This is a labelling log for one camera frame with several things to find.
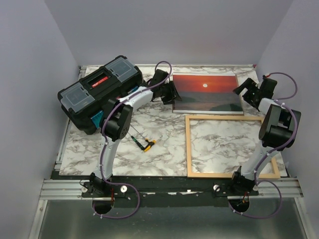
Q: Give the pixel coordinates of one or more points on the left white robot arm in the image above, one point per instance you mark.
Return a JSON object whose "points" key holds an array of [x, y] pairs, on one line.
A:
{"points": [[116, 120]]}

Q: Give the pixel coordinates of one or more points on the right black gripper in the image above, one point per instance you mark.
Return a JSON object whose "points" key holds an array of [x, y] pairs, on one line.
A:
{"points": [[248, 84]]}

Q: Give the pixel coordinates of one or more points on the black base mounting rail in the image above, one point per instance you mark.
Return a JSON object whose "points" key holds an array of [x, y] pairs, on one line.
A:
{"points": [[155, 191]]}

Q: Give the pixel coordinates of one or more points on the sunset photo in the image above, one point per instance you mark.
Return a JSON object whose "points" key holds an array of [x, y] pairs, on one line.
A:
{"points": [[207, 93]]}

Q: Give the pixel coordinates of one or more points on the green black screwdriver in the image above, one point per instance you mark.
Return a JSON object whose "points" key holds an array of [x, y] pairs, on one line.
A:
{"points": [[137, 143]]}

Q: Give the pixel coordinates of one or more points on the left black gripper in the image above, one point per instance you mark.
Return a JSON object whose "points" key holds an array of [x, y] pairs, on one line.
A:
{"points": [[173, 93]]}

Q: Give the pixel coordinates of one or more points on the aluminium extrusion rail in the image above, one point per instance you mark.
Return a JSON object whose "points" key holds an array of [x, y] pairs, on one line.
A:
{"points": [[61, 190]]}

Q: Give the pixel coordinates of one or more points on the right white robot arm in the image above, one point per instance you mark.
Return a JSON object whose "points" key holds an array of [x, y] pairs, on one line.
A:
{"points": [[278, 131]]}

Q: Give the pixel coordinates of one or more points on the wooden picture frame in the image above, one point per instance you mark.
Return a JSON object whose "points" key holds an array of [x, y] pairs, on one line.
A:
{"points": [[192, 174]]}

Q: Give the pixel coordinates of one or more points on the black plastic toolbox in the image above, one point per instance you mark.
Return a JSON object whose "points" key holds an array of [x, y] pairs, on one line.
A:
{"points": [[83, 101]]}

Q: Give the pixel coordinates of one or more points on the yellow black hex key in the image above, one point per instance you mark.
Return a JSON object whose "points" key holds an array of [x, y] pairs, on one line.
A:
{"points": [[150, 143]]}

